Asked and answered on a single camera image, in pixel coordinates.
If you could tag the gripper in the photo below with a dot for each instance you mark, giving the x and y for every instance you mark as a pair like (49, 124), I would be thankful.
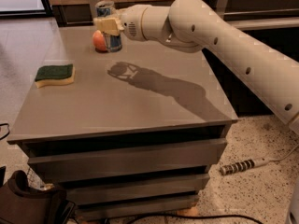
(131, 22)

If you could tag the blue silver redbull can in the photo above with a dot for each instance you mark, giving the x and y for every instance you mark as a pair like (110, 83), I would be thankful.
(112, 42)

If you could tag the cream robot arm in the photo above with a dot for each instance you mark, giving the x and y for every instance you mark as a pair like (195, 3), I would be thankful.
(192, 25)

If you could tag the green yellow sponge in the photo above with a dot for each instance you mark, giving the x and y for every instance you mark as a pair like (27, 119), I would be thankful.
(55, 75)

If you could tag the red apple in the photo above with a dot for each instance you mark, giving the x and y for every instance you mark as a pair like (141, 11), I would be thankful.
(99, 41)

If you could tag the grey drawer cabinet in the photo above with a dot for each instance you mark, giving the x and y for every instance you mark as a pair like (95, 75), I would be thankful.
(135, 133)

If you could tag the dark brown bag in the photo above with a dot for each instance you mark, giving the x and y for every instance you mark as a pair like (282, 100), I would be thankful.
(21, 204)

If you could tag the left metal wall bracket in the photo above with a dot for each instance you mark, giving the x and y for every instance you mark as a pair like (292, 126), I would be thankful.
(92, 4)

